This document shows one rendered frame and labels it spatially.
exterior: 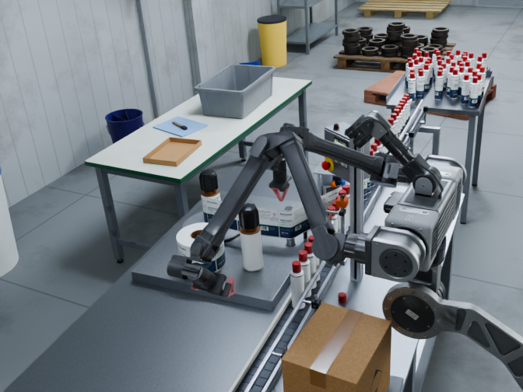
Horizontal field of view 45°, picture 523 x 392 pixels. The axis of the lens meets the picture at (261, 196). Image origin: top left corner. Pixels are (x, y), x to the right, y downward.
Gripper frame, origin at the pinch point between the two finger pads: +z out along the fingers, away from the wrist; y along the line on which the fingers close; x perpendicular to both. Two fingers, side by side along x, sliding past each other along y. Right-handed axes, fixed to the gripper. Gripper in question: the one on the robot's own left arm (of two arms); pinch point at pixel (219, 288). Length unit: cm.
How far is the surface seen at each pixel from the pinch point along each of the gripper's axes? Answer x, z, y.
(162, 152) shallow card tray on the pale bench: -99, 125, 139
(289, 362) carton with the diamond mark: 17.6, -6.1, -33.0
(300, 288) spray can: -13.7, 36.0, -13.4
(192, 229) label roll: -30, 42, 45
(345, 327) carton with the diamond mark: 1.2, 6.9, -43.0
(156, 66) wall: -266, 290, 314
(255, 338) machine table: 8.8, 37.3, -1.2
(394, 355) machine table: 1, 45, -52
